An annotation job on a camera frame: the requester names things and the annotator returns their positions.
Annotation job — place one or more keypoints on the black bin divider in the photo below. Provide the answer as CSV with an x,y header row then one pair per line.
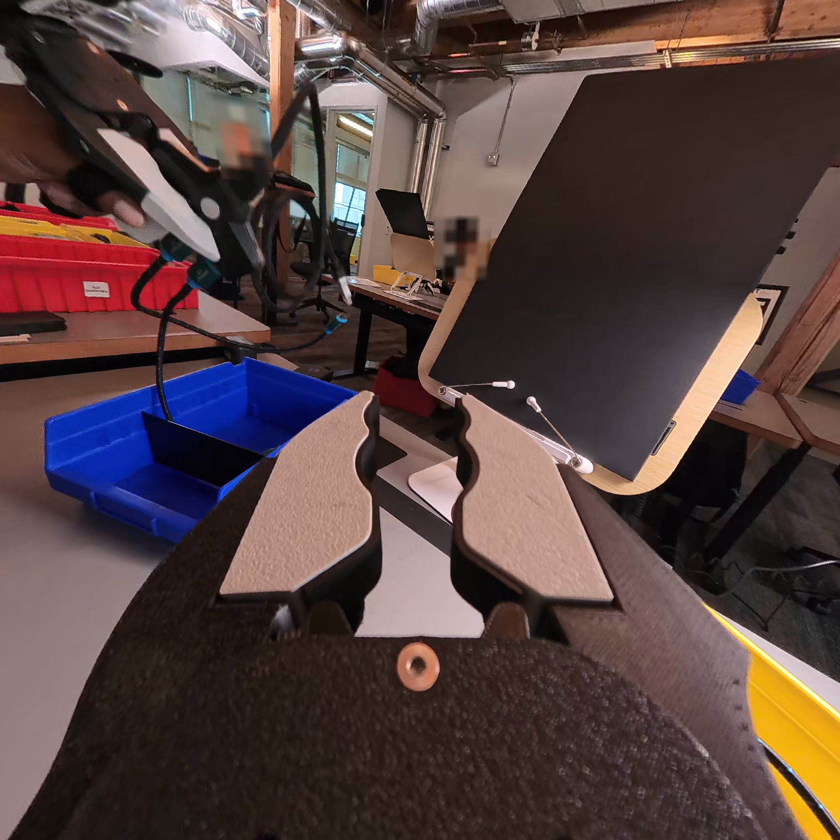
x,y
197,453

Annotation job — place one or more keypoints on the blue plastic bin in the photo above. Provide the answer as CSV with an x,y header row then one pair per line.
x,y
85,459
738,387

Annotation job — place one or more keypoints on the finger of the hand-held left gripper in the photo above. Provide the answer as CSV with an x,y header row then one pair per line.
x,y
164,197
180,145

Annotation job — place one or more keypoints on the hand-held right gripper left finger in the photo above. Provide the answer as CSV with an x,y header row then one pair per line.
x,y
308,512

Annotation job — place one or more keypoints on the red bag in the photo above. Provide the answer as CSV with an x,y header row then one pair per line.
x,y
403,394

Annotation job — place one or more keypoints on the framed black white marker sign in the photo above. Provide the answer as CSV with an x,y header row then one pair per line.
x,y
771,308

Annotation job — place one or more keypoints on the red plastic bin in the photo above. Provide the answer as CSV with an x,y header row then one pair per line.
x,y
52,282

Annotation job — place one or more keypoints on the silver air duct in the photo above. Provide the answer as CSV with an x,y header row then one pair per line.
x,y
430,164

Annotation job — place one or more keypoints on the person's left hand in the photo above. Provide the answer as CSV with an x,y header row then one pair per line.
x,y
33,138

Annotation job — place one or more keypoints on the silver hub adapter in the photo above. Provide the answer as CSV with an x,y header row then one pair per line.
x,y
223,229

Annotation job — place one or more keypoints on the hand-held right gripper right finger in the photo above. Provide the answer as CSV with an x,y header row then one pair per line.
x,y
525,518

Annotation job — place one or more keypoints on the yellow plastic bin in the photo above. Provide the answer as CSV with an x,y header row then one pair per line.
x,y
787,722
39,229

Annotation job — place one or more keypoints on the black office chair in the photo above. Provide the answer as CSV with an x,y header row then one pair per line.
x,y
344,239

